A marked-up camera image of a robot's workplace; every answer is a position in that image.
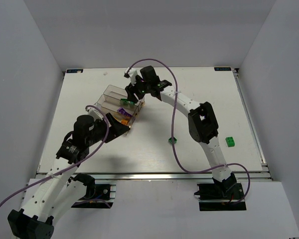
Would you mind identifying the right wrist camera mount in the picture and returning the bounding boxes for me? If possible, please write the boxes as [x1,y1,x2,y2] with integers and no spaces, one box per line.
[124,67,138,86]

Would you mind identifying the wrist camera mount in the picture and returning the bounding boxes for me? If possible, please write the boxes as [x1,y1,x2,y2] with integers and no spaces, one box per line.
[124,67,138,86]
[85,105,104,122]

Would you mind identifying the purple lego brick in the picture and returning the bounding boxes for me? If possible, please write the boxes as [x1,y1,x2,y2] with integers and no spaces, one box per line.
[124,112,132,118]

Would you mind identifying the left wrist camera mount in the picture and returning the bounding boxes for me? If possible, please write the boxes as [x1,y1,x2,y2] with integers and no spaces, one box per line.
[85,105,104,122]

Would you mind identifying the light green lego brick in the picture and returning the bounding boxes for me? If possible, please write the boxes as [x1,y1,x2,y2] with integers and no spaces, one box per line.
[225,136,235,147]

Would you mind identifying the purple curved lego piece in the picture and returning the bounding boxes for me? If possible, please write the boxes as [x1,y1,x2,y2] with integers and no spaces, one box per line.
[117,108,126,115]

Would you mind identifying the clear three-compartment container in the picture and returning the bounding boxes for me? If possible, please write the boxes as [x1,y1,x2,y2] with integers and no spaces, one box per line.
[95,85,145,128]

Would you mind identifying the small green lego brick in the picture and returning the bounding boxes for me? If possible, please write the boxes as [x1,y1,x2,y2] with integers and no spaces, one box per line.
[120,99,129,105]

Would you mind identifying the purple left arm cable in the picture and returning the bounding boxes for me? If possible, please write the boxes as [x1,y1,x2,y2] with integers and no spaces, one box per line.
[0,104,110,239]

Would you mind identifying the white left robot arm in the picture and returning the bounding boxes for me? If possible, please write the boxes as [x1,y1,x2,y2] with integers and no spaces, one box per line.
[7,112,130,239]

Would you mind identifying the blue label corner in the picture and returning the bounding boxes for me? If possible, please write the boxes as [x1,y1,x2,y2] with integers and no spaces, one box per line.
[66,69,83,74]
[214,67,232,71]

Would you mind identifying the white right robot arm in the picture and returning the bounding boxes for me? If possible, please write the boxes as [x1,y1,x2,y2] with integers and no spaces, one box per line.
[124,66,237,197]

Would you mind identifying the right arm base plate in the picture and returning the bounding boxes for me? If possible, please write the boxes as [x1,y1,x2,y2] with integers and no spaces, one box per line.
[194,183,247,212]

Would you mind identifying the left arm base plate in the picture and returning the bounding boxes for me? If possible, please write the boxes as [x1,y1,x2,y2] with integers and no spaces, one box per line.
[72,184,116,209]

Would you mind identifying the yellow rounded lego piece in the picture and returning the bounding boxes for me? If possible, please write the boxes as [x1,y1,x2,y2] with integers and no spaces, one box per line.
[121,119,129,125]

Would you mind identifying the blue label right corner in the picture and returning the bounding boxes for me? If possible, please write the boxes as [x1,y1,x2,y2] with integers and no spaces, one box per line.
[214,67,232,71]

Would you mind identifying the blue label left corner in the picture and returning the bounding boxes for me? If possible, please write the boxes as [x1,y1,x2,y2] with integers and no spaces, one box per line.
[66,69,83,74]

